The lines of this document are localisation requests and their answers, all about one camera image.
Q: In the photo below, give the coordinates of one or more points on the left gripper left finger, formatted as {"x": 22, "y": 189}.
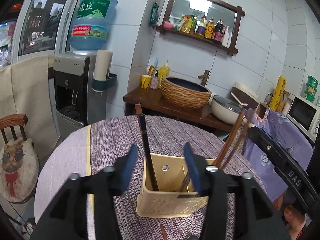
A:
{"x": 66, "y": 215}

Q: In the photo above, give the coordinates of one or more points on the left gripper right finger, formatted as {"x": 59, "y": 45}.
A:
{"x": 255, "y": 216}

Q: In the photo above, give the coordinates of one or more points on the brown wooden chopstick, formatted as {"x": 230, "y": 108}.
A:
{"x": 217, "y": 162}
{"x": 239, "y": 140}
{"x": 138, "y": 109}
{"x": 164, "y": 235}

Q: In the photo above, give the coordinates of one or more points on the black chopstick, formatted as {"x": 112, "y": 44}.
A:
{"x": 143, "y": 130}

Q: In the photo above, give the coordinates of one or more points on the person's hand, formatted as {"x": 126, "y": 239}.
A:
{"x": 296, "y": 221}

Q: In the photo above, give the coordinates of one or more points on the cat print cushion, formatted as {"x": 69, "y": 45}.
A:
{"x": 20, "y": 169}

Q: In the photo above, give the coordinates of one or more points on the white microwave oven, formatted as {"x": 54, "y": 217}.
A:
{"x": 305, "y": 115}

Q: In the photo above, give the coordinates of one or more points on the beige plastic utensil holder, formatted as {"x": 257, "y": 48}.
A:
{"x": 169, "y": 201}

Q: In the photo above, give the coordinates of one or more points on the yellow roll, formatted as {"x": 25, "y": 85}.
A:
{"x": 278, "y": 93}

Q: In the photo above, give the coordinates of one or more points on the cream frying pan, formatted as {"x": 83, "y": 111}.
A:
{"x": 225, "y": 109}

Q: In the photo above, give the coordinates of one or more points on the wooden chair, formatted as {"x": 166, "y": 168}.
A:
{"x": 11, "y": 121}

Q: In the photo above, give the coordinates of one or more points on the water dispenser machine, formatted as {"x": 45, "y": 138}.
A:
{"x": 77, "y": 104}

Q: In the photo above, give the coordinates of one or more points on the woven pattern basin sink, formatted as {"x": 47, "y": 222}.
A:
{"x": 184, "y": 93}

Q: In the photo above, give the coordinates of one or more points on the dark wooden counter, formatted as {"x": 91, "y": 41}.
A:
{"x": 153, "y": 103}

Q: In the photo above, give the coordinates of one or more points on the bronze faucet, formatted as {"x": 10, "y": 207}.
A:
{"x": 204, "y": 77}

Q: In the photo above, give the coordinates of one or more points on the yellow mug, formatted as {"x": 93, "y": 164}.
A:
{"x": 145, "y": 81}

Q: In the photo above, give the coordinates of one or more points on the yellow soap dispenser bottle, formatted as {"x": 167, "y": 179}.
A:
{"x": 163, "y": 72}

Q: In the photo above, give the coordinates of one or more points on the blue water jug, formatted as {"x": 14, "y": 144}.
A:
{"x": 91, "y": 25}

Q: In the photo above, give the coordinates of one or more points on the wooden framed wall mirror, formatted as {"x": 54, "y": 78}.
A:
{"x": 210, "y": 21}

